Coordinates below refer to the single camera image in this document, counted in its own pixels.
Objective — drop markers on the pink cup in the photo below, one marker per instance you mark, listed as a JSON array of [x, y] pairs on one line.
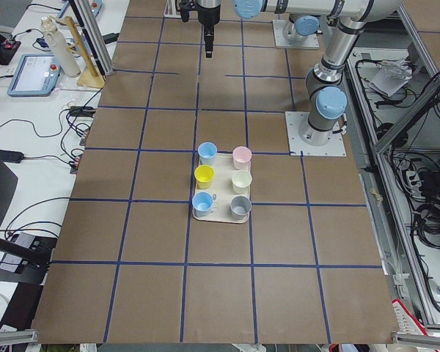
[[242, 157]]

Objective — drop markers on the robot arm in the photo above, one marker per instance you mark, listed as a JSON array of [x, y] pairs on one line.
[[328, 101], [304, 24]]

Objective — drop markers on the aluminium frame post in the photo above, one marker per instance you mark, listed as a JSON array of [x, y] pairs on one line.
[[86, 19]]

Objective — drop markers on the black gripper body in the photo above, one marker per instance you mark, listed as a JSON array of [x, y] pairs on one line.
[[209, 17]]

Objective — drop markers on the light blue cup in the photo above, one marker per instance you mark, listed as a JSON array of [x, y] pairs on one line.
[[202, 203], [207, 153]]

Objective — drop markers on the black power adapter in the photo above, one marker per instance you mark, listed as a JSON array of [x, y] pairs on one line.
[[9, 156]]

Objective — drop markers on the light blue cup near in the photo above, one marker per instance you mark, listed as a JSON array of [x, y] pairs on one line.
[[202, 203]]

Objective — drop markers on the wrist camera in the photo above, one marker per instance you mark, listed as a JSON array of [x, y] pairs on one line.
[[185, 7]]

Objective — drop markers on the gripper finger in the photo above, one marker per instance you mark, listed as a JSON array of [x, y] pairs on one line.
[[209, 40]]

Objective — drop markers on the wooden mug tree stand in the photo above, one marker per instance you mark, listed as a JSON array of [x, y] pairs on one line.
[[90, 76]]

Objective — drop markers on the cream white cup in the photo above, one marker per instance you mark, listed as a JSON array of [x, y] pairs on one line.
[[241, 181]]

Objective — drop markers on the blue teach pendant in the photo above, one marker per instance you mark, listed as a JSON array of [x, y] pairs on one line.
[[35, 76]]

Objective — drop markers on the grey cup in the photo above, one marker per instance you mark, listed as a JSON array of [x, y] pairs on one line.
[[240, 207]]

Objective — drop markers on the beige water bottle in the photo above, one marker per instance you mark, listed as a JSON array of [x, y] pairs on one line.
[[59, 47]]

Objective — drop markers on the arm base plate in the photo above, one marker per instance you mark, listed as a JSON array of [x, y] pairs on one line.
[[303, 140], [286, 36]]

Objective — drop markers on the white cup rack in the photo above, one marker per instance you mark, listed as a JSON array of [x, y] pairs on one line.
[[172, 10]]

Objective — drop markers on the light blue cup far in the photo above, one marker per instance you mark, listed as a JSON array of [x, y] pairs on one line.
[[207, 153]]

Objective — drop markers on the yellow cup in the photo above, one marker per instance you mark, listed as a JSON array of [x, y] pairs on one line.
[[204, 175]]

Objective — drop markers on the cream plastic tray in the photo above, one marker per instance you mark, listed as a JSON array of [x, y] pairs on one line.
[[223, 192]]

